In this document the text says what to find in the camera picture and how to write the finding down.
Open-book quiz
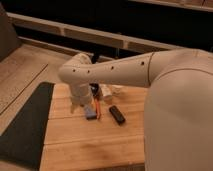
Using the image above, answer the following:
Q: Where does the black frying pan blue handle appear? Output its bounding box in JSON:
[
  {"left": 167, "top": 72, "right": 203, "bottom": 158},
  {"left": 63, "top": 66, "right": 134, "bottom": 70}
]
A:
[{"left": 83, "top": 83, "right": 99, "bottom": 120}]

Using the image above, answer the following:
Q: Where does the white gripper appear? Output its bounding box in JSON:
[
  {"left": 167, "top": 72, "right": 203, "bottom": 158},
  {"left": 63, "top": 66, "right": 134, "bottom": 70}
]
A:
[{"left": 70, "top": 91, "right": 92, "bottom": 112}]

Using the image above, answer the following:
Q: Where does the black rectangular remote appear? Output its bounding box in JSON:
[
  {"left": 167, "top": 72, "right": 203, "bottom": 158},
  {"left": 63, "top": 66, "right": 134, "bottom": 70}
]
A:
[{"left": 109, "top": 106, "right": 126, "bottom": 125}]

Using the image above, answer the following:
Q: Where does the dark green floor mat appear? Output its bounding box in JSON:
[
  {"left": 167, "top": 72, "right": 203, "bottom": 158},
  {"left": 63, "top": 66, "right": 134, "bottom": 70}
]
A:
[{"left": 0, "top": 82, "right": 54, "bottom": 169}]

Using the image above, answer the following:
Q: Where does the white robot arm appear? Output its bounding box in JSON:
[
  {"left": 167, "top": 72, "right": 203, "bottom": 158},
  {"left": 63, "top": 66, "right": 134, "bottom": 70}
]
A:
[{"left": 59, "top": 48, "right": 213, "bottom": 171}]

